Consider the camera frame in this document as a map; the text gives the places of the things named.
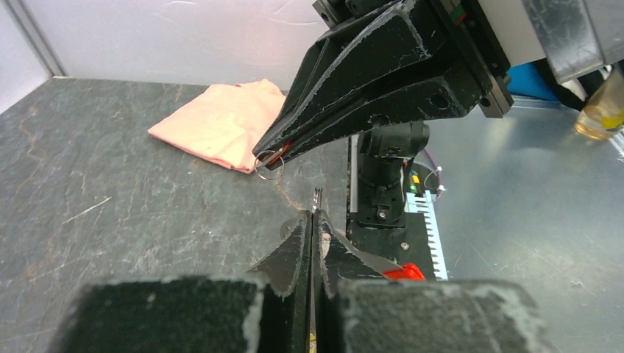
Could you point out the white slotted cable duct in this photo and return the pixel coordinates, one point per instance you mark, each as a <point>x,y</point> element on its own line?
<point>424,205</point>

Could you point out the steel key holder red handle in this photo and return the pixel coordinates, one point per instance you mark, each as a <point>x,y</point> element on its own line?
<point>380,264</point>

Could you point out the amber glass jar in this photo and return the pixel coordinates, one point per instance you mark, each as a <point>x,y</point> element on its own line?
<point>602,116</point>

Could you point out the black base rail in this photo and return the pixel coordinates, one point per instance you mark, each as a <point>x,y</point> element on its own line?
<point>390,243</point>

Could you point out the pink folded cloth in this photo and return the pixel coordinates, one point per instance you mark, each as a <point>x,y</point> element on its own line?
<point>223,124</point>

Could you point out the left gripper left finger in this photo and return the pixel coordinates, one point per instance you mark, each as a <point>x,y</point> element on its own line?
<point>264,309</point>

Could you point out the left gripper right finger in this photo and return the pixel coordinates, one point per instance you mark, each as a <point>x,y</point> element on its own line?
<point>359,310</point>

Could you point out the red key tag with ring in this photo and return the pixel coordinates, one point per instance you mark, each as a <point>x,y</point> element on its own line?
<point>269,157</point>

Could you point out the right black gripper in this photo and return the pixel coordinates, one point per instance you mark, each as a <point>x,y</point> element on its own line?
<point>384,63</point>

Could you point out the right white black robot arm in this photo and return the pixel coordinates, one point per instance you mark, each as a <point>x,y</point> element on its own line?
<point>381,71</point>

